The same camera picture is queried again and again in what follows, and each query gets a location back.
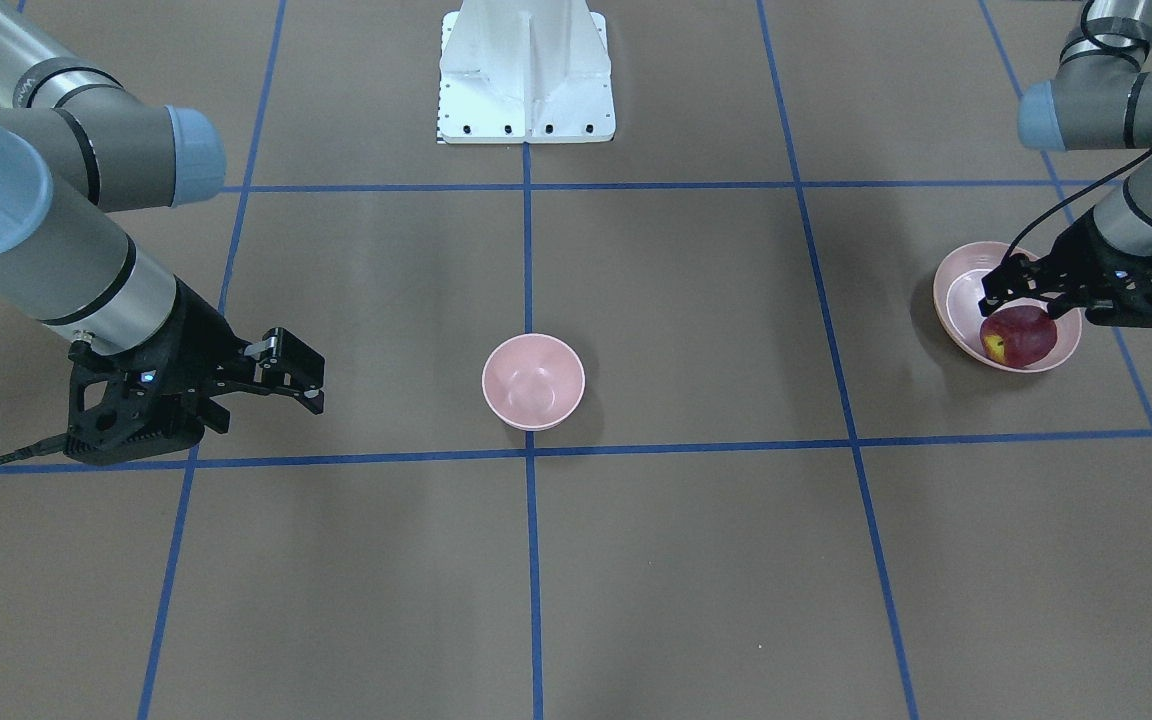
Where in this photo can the pink plate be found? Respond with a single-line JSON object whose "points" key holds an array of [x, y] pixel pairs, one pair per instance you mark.
{"points": [[957, 290]]}

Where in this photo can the pink bowl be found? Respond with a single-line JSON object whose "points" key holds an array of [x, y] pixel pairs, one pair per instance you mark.
{"points": [[533, 381]]}

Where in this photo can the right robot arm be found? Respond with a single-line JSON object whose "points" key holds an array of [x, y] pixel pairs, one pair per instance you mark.
{"points": [[75, 147]]}

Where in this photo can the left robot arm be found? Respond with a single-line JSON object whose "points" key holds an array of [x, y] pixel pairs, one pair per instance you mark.
{"points": [[1100, 98]]}

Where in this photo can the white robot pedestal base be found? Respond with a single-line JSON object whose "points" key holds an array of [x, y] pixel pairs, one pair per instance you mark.
{"points": [[525, 72]]}

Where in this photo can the red apple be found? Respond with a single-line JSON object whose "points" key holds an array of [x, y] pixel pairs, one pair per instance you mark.
{"points": [[1018, 336]]}

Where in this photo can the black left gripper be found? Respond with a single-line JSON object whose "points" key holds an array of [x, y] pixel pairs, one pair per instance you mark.
{"points": [[1084, 247]]}

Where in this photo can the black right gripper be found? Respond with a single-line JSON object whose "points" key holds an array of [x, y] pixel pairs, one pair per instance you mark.
{"points": [[198, 340]]}

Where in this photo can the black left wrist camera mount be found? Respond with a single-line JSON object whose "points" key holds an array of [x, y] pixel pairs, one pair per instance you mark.
{"points": [[1122, 298]]}

